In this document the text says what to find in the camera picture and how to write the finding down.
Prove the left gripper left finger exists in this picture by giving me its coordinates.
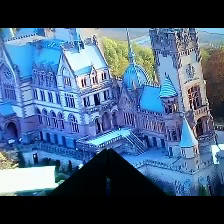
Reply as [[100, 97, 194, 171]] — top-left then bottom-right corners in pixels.
[[49, 148, 108, 197]]

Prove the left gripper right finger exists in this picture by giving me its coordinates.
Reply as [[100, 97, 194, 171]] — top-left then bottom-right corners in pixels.
[[107, 148, 169, 197]]

